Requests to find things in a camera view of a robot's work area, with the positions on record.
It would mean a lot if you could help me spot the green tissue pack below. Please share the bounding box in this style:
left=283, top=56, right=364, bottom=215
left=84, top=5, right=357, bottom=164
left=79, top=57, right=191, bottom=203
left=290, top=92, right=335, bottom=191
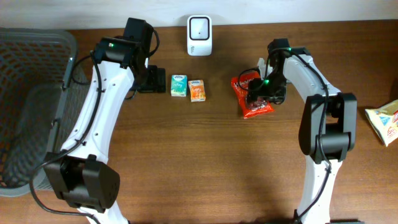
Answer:
left=170, top=75, right=187, bottom=97

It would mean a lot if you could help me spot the red snack bag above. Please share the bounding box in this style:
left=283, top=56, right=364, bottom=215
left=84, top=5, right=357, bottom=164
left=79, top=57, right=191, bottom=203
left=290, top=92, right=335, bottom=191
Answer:
left=231, top=72, right=274, bottom=119

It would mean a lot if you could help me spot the orange tissue pack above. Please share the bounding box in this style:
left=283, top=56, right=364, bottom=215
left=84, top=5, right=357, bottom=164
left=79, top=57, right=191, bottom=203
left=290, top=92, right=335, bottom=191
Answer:
left=188, top=80, right=206, bottom=102

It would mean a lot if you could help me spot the cream snack bag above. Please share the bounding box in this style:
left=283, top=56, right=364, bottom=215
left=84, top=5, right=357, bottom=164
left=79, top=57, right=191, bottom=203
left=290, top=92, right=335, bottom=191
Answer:
left=365, top=100, right=397, bottom=146

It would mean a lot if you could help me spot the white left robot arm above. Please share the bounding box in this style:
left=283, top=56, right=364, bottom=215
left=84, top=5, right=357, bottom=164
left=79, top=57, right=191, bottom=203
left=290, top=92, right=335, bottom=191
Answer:
left=36, top=18, right=166, bottom=223

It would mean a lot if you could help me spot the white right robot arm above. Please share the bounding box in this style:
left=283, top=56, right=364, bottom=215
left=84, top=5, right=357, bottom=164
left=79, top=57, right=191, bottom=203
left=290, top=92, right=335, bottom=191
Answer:
left=244, top=39, right=357, bottom=223

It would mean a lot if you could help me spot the white barcode scanner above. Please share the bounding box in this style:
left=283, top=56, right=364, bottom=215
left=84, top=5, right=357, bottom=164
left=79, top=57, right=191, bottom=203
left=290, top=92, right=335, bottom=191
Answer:
left=187, top=15, right=213, bottom=57

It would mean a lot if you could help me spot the grey plastic mesh basket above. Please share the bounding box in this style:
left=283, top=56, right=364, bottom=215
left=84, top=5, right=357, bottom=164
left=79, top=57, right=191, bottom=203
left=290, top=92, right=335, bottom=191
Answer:
left=1, top=28, right=89, bottom=197

